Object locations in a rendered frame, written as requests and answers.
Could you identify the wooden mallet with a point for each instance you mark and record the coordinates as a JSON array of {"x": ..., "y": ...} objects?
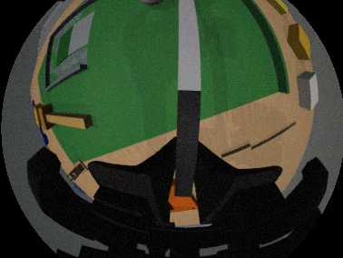
[{"x": 48, "y": 118}]

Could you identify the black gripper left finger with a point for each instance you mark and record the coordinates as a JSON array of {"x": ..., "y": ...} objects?
[{"x": 151, "y": 179}]

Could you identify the blue putter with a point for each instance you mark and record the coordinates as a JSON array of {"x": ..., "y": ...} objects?
[{"x": 41, "y": 130}]

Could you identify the green putting mat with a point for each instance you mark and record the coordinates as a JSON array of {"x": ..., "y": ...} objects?
[{"x": 130, "y": 87}]

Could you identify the white golf ball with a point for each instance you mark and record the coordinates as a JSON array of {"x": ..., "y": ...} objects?
[{"x": 152, "y": 2}]

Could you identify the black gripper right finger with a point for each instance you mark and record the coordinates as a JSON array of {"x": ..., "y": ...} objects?
[{"x": 216, "y": 181}]

